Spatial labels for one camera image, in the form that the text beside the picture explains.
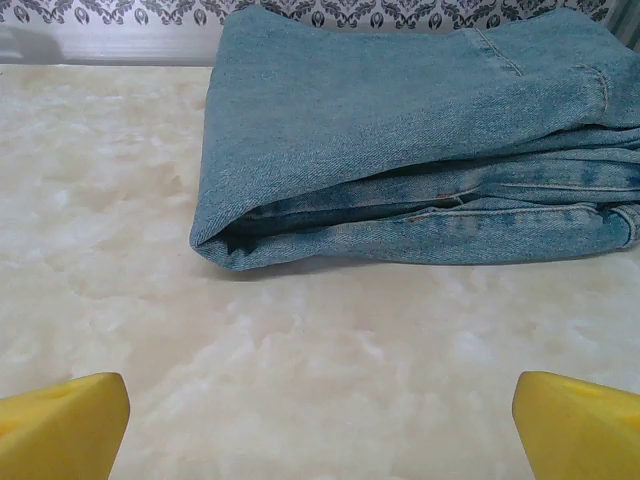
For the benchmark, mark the folded blue denim jeans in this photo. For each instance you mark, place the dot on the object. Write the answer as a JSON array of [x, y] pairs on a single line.
[[380, 125]]

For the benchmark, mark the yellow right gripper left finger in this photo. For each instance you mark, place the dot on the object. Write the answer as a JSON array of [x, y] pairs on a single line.
[[60, 430]]

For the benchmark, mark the aluminium table edge rail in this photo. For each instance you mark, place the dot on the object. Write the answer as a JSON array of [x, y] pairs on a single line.
[[125, 47]]

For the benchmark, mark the aluminium frame post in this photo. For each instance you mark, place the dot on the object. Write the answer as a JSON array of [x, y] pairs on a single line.
[[625, 25]]

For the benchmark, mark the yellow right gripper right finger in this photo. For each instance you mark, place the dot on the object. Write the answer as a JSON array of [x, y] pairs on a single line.
[[585, 435]]

